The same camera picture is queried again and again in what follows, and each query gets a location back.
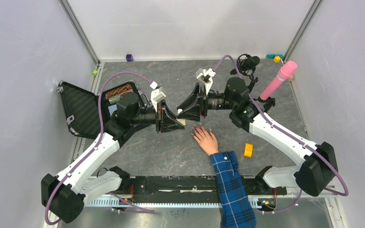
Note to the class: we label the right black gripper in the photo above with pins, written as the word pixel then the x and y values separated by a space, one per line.
pixel 190 112

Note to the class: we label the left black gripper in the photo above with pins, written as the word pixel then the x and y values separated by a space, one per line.
pixel 168 122

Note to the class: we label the small nail polish bottle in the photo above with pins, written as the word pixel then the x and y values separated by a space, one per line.
pixel 182 122

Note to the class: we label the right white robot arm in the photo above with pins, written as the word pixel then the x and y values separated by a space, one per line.
pixel 315 164

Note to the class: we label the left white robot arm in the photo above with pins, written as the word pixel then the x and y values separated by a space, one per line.
pixel 67 193

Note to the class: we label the blue plaid sleeve forearm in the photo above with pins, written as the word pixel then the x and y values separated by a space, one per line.
pixel 236 210

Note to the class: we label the person hand with painted nails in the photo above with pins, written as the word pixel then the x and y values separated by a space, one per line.
pixel 205 139

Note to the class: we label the yellow block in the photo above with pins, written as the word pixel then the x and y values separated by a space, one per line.
pixel 248 150

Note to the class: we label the black microphone on tripod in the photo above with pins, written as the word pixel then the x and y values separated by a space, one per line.
pixel 246 66

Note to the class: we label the purple cube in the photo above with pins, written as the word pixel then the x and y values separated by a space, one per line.
pixel 129 58

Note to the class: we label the black poker chip case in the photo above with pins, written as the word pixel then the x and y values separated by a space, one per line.
pixel 81 107

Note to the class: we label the teal block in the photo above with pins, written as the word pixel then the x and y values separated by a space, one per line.
pixel 272 56

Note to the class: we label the small yellow cube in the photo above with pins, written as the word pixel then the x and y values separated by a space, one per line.
pixel 277 59

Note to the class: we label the pink foam cylinder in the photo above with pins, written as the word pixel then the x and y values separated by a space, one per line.
pixel 285 72

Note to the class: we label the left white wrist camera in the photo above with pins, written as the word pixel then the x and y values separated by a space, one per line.
pixel 158 94

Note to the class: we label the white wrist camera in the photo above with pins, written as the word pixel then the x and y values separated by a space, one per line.
pixel 158 94
pixel 205 76

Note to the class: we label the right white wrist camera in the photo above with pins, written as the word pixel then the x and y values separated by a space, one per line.
pixel 205 76

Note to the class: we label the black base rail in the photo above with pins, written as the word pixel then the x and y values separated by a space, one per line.
pixel 170 189

